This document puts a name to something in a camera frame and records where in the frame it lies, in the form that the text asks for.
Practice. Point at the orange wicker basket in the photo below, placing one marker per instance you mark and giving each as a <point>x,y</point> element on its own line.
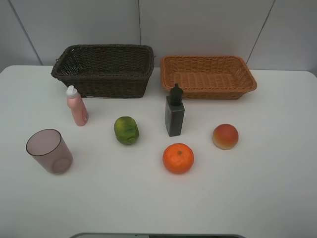
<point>207,77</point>

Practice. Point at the orange tangerine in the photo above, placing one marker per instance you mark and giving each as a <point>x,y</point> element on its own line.
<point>178,158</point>

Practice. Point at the dark brown wicker basket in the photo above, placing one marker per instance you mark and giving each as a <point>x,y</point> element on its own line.
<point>106,71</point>

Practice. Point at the green mango fruit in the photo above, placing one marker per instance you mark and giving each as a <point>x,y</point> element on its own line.
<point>126,130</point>

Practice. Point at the red yellow peach fruit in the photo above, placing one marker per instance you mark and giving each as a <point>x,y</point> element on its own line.
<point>225,136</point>

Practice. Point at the translucent purple plastic cup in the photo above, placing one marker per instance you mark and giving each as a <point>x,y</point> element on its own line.
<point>49,149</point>

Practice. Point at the black square bottle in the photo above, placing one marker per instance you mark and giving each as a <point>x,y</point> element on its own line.
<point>174,111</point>

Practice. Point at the pink bottle white cap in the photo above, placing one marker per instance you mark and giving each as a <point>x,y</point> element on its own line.
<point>76,105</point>

